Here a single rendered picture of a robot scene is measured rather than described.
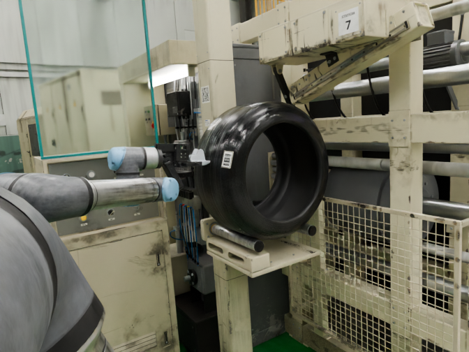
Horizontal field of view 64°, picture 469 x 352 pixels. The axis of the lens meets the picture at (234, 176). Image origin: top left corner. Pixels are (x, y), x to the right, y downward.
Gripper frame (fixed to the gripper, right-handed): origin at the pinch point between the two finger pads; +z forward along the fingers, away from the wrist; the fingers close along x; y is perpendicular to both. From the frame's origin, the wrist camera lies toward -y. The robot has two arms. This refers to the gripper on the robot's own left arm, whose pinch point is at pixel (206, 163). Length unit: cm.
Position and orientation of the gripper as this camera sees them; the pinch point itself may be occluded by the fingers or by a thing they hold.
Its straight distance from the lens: 140.0
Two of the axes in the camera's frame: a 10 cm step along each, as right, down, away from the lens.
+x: -5.4, -0.9, 8.3
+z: 8.4, -0.3, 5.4
